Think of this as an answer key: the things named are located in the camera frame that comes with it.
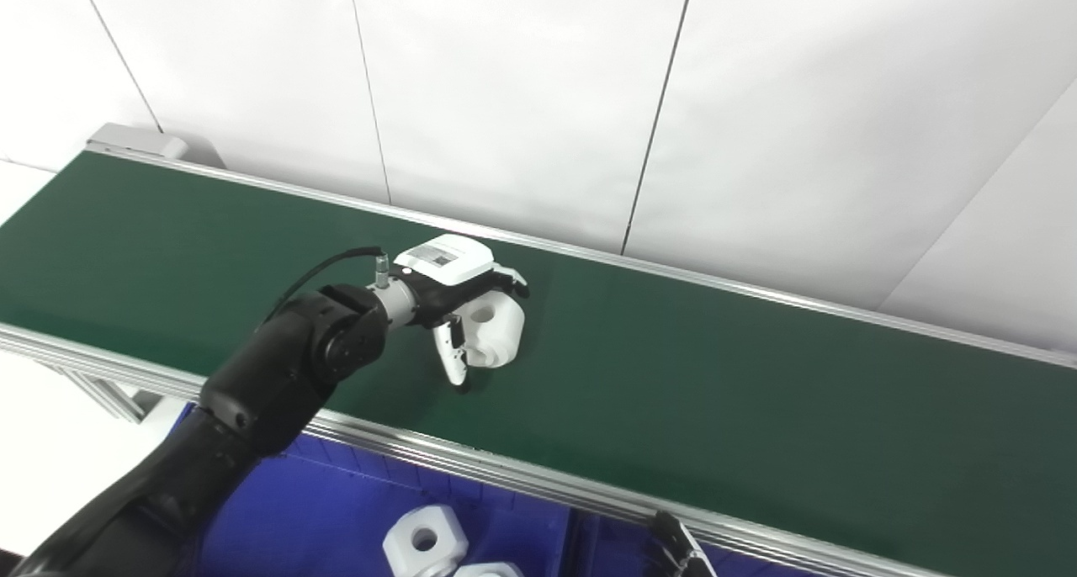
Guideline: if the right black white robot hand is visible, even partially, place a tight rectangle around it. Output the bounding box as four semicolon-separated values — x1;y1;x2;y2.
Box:
652;510;720;577

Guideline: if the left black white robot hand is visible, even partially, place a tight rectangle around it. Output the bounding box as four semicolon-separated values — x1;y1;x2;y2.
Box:
394;234;531;390

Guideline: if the blue plastic bin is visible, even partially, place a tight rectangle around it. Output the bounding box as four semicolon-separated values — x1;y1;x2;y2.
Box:
581;514;809;577
172;405;581;577

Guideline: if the green conveyor belt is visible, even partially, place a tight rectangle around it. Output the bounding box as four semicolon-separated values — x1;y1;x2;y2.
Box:
0;150;1077;577
0;123;1077;577

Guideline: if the grey conveyor end housing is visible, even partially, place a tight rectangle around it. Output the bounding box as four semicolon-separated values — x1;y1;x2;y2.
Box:
88;123;224;170

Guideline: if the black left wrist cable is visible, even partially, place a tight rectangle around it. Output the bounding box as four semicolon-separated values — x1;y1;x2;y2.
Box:
265;246;392;321

